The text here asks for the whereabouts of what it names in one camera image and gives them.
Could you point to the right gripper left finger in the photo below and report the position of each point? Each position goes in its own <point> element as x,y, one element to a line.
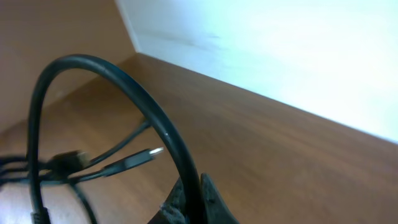
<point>172,211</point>

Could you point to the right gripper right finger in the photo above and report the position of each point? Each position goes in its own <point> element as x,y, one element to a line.
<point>216,210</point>

